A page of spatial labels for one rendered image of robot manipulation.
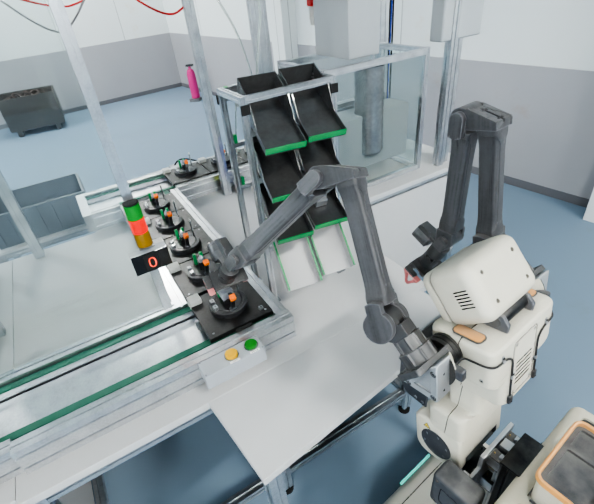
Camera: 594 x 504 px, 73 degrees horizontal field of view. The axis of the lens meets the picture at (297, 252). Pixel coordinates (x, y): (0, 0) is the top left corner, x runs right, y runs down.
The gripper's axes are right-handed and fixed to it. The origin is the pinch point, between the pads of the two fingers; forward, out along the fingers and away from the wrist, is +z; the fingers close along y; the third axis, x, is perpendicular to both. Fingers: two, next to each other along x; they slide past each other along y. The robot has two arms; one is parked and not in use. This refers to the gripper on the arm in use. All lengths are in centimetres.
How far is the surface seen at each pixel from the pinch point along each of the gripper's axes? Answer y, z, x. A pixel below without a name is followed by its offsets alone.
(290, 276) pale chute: -23.5, -0.2, 7.2
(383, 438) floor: -53, 63, 91
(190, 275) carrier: 6.3, 21.8, -13.0
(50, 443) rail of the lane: 63, -1, 23
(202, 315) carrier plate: 10.0, 8.5, 5.9
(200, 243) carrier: -5.8, 37.6, -29.4
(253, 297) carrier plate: -9.3, 6.8, 7.7
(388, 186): -122, 49, -26
